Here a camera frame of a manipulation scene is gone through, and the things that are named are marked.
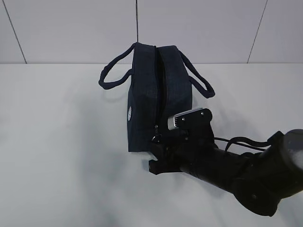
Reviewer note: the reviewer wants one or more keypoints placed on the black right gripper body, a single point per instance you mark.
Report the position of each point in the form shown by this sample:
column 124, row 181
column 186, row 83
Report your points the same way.
column 180, row 154

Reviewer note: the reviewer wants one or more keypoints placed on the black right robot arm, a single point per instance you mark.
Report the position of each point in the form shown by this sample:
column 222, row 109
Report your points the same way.
column 259, row 181

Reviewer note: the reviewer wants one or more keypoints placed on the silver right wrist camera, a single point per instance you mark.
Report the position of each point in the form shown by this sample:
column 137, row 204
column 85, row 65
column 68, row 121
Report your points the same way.
column 193, row 123

